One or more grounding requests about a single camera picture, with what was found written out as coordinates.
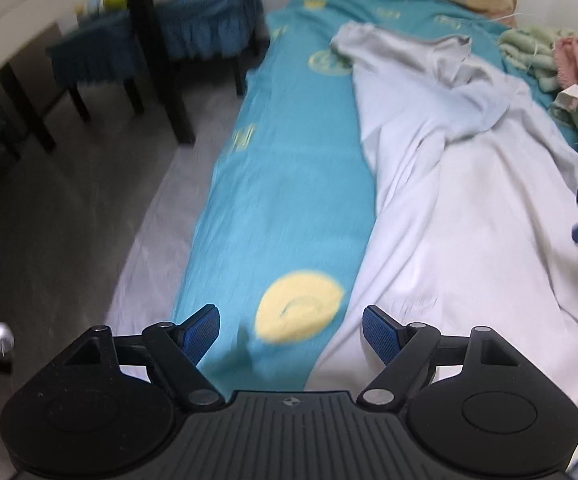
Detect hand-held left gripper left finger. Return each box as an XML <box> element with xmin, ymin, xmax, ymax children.
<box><xmin>64</xmin><ymin>304</ymin><xmax>225</xmax><ymax>413</ymax></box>

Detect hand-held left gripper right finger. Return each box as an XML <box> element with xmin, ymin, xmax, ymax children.
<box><xmin>356</xmin><ymin>305</ymin><xmax>520</xmax><ymax>413</ymax></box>

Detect white t-shirt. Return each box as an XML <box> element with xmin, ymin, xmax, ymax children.
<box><xmin>304</xmin><ymin>21</ymin><xmax>578</xmax><ymax>466</ymax></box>

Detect white fabric tag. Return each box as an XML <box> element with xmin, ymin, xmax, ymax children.
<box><xmin>555</xmin><ymin>85</ymin><xmax>578</xmax><ymax>110</ymax></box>

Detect green fleece blanket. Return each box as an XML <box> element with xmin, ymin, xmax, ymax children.
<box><xmin>498</xmin><ymin>26</ymin><xmax>578</xmax><ymax>183</ymax></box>

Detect teal patterned bedsheet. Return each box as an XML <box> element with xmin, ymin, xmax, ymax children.
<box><xmin>171</xmin><ymin>0</ymin><xmax>578</xmax><ymax>396</ymax></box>

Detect white table, black legs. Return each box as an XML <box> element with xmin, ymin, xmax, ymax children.
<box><xmin>0</xmin><ymin>0</ymin><xmax>197</xmax><ymax>153</ymax></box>

